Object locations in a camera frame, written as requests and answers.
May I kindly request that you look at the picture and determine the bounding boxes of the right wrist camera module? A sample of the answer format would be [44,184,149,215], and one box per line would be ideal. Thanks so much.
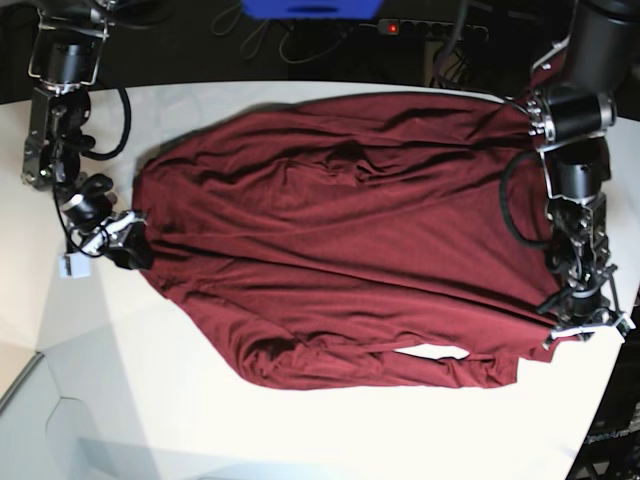
[58,252,91,279]

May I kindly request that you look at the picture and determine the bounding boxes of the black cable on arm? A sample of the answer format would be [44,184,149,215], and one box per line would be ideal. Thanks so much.
[499,149,556,251]
[52,84,134,256]

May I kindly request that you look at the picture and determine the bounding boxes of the blue box at table back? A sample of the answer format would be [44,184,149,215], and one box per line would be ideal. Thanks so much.
[241,0,382,20]

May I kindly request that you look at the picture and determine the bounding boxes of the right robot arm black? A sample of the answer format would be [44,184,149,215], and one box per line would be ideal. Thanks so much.
[21,1,158,275]

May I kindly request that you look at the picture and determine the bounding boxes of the black power strip red light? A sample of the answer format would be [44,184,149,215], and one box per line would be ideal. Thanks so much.
[376,19,489,42]

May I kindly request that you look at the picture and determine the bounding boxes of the black OpenArm labelled case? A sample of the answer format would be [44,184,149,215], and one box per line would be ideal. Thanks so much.
[569,289,640,480]

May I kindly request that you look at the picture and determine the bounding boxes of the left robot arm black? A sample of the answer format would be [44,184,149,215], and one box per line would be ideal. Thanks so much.
[527,1,639,349]

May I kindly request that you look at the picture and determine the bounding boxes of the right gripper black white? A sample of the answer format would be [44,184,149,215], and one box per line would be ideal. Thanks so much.
[59,192,154,270]

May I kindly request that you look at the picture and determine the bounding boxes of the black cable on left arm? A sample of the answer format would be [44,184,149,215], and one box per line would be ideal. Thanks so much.
[499,149,556,251]

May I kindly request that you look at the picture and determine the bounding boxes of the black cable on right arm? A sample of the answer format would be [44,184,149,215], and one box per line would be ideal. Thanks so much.
[52,84,134,256]

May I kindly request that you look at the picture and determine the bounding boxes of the dark red long-sleeve t-shirt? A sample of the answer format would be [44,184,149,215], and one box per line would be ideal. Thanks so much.
[132,93,558,390]

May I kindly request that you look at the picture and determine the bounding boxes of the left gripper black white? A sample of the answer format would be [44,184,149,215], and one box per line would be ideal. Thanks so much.
[540,289,635,350]

